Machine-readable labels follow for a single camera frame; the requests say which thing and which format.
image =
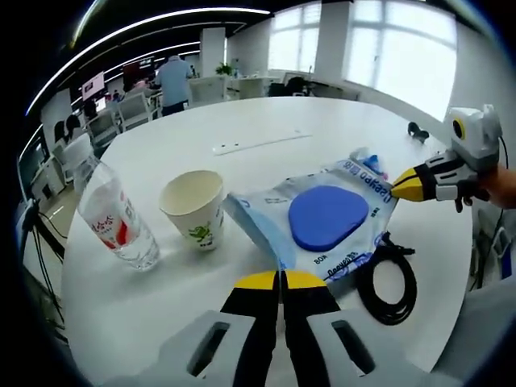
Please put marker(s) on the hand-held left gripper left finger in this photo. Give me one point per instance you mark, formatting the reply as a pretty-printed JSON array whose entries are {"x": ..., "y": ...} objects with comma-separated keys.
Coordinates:
[{"x": 250, "y": 334}]

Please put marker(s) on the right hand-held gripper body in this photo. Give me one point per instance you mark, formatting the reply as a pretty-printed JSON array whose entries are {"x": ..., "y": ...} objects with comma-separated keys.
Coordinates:
[{"x": 477, "y": 137}]

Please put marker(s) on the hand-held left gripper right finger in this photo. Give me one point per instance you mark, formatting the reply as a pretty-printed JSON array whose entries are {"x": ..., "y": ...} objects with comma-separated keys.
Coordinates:
[{"x": 306, "y": 334}]

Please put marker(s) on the blue tissue pack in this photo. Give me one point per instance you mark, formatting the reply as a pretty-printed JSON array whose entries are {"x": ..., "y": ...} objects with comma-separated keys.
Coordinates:
[{"x": 373, "y": 161}]

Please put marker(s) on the clear bag with blue pad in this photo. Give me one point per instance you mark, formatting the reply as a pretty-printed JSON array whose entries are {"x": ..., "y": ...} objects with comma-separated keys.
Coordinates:
[{"x": 326, "y": 213}]

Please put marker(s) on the white paper cup green print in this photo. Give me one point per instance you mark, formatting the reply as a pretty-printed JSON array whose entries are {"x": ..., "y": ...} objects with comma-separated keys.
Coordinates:
[{"x": 197, "y": 217}]

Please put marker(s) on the clear water bottle red label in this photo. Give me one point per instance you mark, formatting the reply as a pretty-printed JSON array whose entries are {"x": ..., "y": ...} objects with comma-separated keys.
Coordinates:
[{"x": 117, "y": 225}]

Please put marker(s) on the small black object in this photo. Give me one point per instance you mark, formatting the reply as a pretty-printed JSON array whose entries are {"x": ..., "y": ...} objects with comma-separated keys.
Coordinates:
[{"x": 417, "y": 131}]

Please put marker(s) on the large window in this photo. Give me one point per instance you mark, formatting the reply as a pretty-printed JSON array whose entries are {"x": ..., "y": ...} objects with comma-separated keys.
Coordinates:
[{"x": 399, "y": 56}]

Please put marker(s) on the black office chair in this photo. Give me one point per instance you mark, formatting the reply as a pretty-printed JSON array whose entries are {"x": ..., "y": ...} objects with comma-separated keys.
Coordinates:
[{"x": 292, "y": 86}]

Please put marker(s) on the narrow window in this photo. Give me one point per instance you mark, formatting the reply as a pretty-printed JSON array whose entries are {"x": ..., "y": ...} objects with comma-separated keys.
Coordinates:
[{"x": 294, "y": 44}]

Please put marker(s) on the laptop stand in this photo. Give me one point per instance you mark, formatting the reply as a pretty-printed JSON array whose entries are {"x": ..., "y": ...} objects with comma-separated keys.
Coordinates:
[{"x": 40, "y": 250}]

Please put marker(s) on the potted green plant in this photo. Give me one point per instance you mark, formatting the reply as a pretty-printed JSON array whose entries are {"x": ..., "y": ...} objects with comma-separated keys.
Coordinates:
[{"x": 223, "y": 68}]

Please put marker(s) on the long ceiling light strip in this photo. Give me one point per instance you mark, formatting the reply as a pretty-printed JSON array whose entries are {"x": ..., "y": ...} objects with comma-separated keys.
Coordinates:
[{"x": 133, "y": 34}]

